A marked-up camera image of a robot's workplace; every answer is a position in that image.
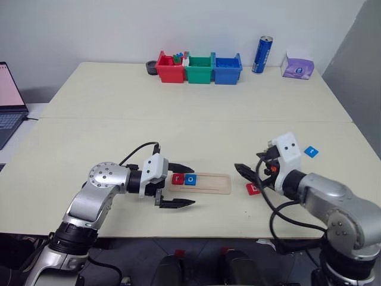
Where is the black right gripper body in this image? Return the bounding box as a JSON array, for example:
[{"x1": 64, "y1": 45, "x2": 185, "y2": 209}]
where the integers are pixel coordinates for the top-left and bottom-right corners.
[{"x1": 257, "y1": 145, "x2": 281, "y2": 186}]

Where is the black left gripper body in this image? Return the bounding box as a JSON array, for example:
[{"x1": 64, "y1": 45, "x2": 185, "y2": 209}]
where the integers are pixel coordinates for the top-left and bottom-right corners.
[{"x1": 144, "y1": 178, "x2": 167, "y2": 207}]

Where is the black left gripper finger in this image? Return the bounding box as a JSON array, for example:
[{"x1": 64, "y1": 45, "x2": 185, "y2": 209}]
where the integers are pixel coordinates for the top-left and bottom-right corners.
[
  {"x1": 158, "y1": 197, "x2": 196, "y2": 209},
  {"x1": 167, "y1": 162, "x2": 196, "y2": 175}
]

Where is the red letter b block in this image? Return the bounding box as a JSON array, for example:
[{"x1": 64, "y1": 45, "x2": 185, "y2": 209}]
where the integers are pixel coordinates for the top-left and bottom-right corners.
[{"x1": 245, "y1": 182, "x2": 263, "y2": 197}]

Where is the wooden letter tray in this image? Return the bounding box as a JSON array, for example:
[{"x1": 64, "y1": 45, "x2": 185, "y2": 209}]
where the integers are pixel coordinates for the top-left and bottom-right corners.
[{"x1": 170, "y1": 172, "x2": 232, "y2": 196}]

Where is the blue letter t block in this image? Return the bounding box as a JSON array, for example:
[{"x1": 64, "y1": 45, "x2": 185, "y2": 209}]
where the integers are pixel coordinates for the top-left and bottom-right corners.
[{"x1": 303, "y1": 145, "x2": 320, "y2": 158}]

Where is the dark rounded shape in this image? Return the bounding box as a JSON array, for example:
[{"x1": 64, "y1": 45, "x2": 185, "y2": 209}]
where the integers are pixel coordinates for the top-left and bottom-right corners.
[
  {"x1": 221, "y1": 249, "x2": 254, "y2": 286},
  {"x1": 157, "y1": 254, "x2": 187, "y2": 286}
]

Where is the blue plastic bin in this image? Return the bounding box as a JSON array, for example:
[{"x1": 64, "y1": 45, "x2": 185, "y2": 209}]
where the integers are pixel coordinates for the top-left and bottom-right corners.
[{"x1": 213, "y1": 52, "x2": 243, "y2": 86}]

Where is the purple tissue pack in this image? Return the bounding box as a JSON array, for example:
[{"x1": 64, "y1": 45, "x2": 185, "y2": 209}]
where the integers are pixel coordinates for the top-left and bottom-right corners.
[{"x1": 280, "y1": 50, "x2": 316, "y2": 80}]

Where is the green plastic bin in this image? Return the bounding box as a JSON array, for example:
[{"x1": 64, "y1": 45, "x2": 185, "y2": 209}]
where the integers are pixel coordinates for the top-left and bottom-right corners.
[{"x1": 184, "y1": 52, "x2": 216, "y2": 85}]

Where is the red plastic bin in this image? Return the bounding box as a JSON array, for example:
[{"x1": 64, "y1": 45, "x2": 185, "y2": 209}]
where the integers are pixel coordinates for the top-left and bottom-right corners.
[{"x1": 156, "y1": 50, "x2": 188, "y2": 84}]

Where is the blue drink can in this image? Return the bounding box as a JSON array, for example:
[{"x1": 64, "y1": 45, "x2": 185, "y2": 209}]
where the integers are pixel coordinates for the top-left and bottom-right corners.
[{"x1": 251, "y1": 35, "x2": 274, "y2": 74}]

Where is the black round holder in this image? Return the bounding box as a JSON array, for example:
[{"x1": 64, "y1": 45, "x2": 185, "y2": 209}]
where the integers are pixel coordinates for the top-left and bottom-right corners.
[{"x1": 145, "y1": 60, "x2": 160, "y2": 76}]

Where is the dark laptop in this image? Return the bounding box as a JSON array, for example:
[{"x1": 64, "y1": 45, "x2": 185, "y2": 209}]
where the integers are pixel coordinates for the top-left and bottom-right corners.
[{"x1": 0, "y1": 61, "x2": 30, "y2": 151}]

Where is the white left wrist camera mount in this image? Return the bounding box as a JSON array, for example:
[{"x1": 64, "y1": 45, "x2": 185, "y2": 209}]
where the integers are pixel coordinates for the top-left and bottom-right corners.
[{"x1": 138, "y1": 154, "x2": 170, "y2": 200}]

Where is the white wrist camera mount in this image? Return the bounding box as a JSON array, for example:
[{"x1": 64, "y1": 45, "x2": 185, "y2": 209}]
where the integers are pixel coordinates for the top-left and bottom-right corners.
[
  {"x1": 271, "y1": 131, "x2": 302, "y2": 192},
  {"x1": 138, "y1": 154, "x2": 170, "y2": 200}
]

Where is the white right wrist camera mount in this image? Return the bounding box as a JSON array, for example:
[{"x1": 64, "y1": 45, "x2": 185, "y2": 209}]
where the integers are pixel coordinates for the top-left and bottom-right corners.
[{"x1": 271, "y1": 131, "x2": 302, "y2": 192}]

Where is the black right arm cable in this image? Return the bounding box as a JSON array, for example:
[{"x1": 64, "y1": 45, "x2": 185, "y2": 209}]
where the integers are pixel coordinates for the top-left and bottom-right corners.
[{"x1": 254, "y1": 156, "x2": 329, "y2": 254}]

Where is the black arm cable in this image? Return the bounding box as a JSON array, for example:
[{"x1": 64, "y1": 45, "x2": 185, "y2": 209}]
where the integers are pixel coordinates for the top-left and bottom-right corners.
[
  {"x1": 118, "y1": 141, "x2": 163, "y2": 166},
  {"x1": 254, "y1": 156, "x2": 329, "y2": 254}
]

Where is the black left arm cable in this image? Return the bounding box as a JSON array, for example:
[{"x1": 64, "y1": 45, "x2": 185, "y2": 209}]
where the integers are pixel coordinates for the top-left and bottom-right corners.
[{"x1": 118, "y1": 141, "x2": 163, "y2": 166}]

